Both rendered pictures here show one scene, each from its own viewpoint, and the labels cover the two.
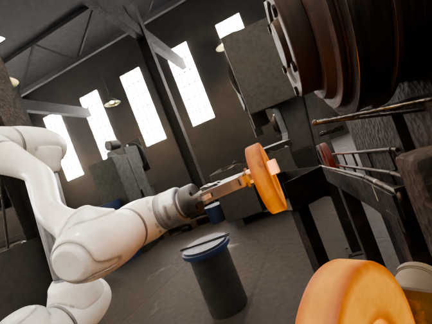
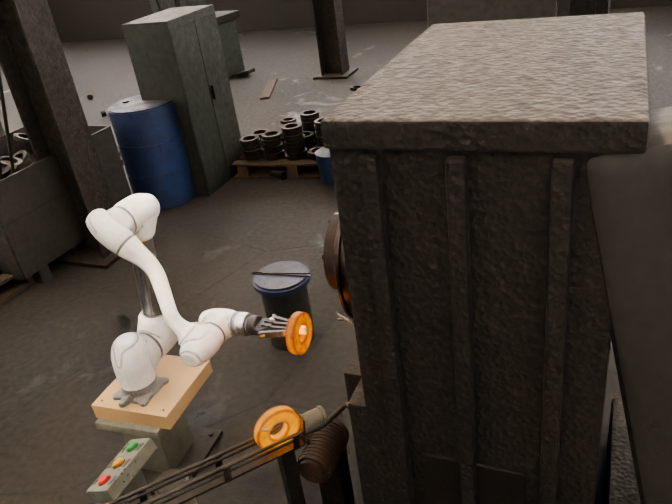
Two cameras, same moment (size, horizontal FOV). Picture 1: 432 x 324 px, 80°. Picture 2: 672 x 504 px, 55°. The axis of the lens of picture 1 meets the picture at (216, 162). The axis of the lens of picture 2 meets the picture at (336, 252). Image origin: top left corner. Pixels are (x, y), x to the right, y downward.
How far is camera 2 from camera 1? 1.92 m
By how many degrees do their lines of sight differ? 30
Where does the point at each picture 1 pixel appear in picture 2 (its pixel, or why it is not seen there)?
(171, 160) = not seen: outside the picture
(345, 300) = (270, 418)
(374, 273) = (285, 413)
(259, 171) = (289, 339)
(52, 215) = (176, 325)
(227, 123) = not seen: outside the picture
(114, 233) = (209, 347)
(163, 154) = not seen: outside the picture
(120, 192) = (175, 90)
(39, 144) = (144, 222)
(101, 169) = (146, 39)
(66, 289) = (155, 324)
